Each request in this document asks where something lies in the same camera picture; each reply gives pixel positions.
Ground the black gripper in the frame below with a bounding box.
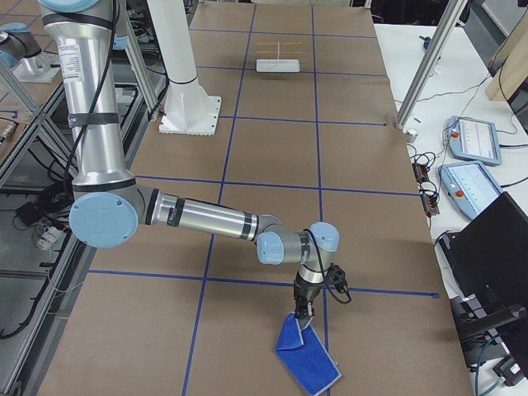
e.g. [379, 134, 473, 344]
[294, 279, 322, 330]

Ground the blue microfibre towel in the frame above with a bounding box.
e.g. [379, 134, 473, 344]
[275, 313, 342, 395]

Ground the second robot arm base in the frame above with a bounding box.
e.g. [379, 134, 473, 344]
[1, 22, 60, 83]

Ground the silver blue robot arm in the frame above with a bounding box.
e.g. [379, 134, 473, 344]
[40, 1, 351, 328]

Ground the white towel rack base tray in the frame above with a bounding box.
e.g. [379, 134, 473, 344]
[256, 59, 300, 73]

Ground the black monitor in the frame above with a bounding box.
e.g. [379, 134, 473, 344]
[440, 192, 527, 350]

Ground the small metal cylinder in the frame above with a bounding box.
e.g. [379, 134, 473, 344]
[405, 129, 418, 144]

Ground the near teach pendant tablet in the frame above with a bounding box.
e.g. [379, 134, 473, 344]
[439, 160, 503, 220]

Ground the teach pendant tablet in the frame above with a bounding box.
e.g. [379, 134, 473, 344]
[439, 160, 503, 220]
[445, 115, 502, 166]

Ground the far teach pendant tablet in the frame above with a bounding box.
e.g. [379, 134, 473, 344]
[445, 115, 502, 166]

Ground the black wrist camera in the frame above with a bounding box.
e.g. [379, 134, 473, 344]
[327, 263, 348, 294]

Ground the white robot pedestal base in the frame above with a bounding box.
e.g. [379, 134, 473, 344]
[148, 0, 222, 136]

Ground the aluminium frame post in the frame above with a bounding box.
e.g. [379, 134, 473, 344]
[394, 0, 468, 130]

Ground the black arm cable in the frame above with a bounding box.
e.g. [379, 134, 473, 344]
[61, 0, 120, 195]

